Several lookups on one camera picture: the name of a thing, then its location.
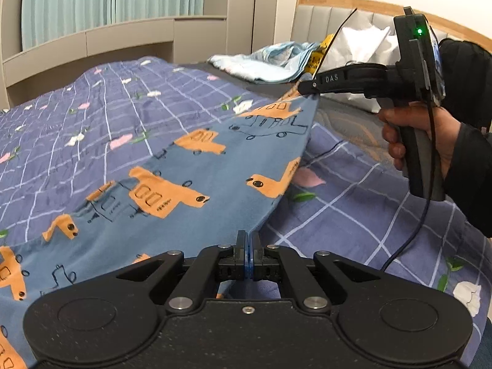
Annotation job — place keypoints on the blue checked floral blanket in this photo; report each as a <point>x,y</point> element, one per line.
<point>57,123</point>

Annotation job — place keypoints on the black jacket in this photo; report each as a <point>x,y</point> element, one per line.
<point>465,77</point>

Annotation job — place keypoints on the beige built-in wardrobe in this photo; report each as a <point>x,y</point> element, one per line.
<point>230,27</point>

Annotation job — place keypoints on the blue pants with orange print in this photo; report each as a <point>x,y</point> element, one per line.
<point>192,184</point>

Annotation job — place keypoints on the person's right hand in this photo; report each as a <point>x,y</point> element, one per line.
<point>422,134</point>

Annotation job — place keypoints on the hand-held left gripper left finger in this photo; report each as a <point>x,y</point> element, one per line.
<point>242,255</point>

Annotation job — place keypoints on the white and yellow bag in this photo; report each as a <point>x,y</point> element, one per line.
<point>361,42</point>

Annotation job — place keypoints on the teal curtain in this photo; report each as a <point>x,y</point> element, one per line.
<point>77,4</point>

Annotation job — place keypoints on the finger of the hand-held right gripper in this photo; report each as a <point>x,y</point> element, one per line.
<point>338,80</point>

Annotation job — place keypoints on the light blue cloth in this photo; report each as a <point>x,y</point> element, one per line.
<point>269,59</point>

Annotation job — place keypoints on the person's right forearm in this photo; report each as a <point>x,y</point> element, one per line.
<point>472,184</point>

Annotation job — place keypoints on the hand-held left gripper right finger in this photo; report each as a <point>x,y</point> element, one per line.
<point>253,255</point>

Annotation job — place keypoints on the wooden padded headboard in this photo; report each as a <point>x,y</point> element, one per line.
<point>346,19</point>

